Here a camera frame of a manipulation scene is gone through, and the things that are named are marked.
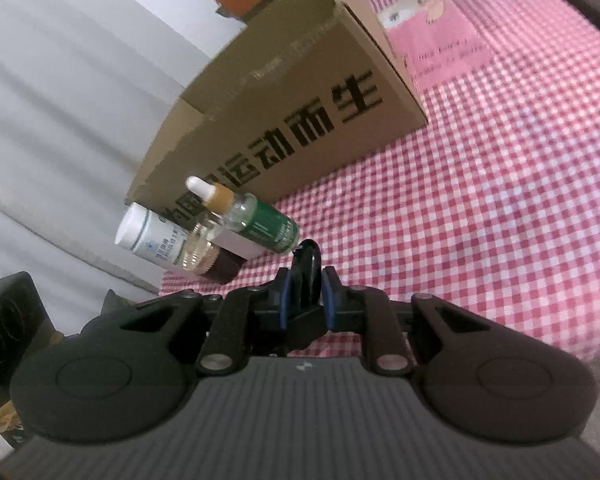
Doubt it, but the green dropper bottle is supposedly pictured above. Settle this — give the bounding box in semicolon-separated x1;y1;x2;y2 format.
186;176;299;255

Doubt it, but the small white box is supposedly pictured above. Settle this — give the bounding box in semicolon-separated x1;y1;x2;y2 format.
212;230;267;262

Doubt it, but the pink checked cloth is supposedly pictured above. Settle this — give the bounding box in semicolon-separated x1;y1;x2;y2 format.
157;0;600;366

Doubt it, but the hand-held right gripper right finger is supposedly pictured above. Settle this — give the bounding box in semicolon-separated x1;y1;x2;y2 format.
321;266;486;376

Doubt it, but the white pill bottle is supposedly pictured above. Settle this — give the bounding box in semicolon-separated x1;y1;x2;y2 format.
116;203;191;273

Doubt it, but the black key fob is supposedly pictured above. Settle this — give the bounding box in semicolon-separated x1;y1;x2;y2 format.
289;240;323;311

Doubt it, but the white curtain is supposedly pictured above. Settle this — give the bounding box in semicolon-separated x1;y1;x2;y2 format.
0;0;246;296

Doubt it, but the gold lid jar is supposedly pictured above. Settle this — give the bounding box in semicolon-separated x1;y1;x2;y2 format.
179;212;248;285

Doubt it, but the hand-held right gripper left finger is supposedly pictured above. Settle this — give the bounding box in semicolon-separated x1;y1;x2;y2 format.
120;267;293;376

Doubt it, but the brown cardboard box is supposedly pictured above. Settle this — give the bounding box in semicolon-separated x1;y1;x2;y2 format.
125;0;429;221

